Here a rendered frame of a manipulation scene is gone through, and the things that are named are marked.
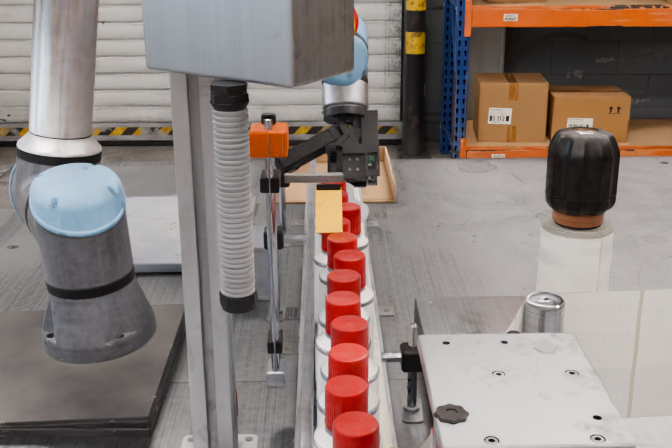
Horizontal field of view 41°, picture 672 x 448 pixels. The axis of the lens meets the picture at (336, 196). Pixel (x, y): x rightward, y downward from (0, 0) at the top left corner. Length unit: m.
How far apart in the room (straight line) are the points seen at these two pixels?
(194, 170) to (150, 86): 4.61
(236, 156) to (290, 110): 4.66
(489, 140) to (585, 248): 3.83
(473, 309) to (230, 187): 0.59
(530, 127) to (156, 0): 4.16
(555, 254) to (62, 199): 0.60
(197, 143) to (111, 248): 0.33
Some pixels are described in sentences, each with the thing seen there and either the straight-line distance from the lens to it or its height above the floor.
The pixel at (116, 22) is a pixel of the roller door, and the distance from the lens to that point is 5.50.
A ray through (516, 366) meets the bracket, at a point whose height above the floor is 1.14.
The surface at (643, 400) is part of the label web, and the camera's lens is 1.00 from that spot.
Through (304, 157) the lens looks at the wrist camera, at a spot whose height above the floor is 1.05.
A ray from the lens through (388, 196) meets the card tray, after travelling 1.90.
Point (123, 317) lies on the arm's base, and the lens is 1.22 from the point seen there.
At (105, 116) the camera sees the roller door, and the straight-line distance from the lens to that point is 5.61.
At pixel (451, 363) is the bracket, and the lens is 0.60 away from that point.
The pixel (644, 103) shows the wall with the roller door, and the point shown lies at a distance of 5.85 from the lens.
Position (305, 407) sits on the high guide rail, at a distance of 0.90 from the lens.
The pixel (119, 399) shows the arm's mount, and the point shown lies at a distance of 1.15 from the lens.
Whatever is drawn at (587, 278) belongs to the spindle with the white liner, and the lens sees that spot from 1.09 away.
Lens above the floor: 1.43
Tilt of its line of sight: 18 degrees down
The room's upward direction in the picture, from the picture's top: straight up
